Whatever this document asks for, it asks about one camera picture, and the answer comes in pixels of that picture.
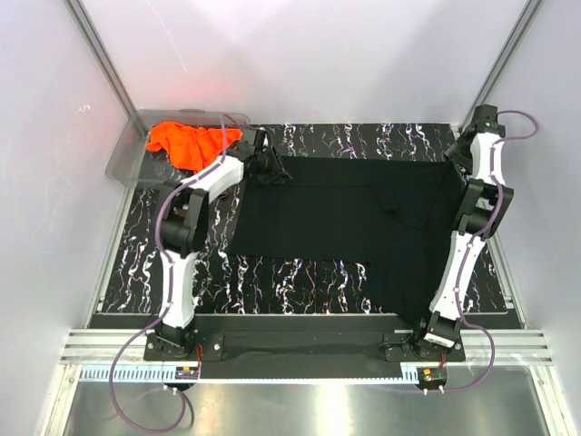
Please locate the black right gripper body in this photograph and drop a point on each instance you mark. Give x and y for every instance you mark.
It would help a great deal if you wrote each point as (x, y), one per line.
(461, 153)

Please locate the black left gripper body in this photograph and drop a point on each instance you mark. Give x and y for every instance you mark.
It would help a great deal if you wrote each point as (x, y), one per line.
(270, 168)

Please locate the black t shirt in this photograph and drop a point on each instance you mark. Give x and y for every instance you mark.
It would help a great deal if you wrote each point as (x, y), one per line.
(393, 216)

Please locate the clear plastic bin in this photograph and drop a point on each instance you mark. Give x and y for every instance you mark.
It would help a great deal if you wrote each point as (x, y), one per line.
(135, 167)

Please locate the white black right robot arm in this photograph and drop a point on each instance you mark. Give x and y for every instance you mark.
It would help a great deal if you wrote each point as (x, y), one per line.
(482, 207)

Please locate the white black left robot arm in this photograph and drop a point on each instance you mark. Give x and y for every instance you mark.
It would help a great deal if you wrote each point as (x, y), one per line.
(182, 225)

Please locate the orange t shirt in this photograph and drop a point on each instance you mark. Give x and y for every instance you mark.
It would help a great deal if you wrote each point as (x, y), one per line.
(191, 148)

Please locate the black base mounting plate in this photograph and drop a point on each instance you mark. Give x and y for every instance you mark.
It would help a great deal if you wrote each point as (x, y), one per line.
(291, 366)

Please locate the right black connector box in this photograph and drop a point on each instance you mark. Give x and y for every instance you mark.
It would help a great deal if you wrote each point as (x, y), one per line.
(432, 379)

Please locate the right aluminium frame post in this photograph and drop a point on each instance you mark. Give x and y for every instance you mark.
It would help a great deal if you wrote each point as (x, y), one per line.
(514, 39)

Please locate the aluminium frame post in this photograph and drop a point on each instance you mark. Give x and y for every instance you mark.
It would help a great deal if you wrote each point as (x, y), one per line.
(91, 36)
(514, 39)

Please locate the aluminium front rail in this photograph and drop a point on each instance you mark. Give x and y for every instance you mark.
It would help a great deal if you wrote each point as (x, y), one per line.
(94, 346)

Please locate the left aluminium frame post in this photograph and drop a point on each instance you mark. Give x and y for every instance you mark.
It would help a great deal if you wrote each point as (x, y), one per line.
(91, 36)

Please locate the white slotted cable duct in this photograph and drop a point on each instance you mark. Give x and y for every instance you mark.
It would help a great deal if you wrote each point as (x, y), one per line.
(129, 373)

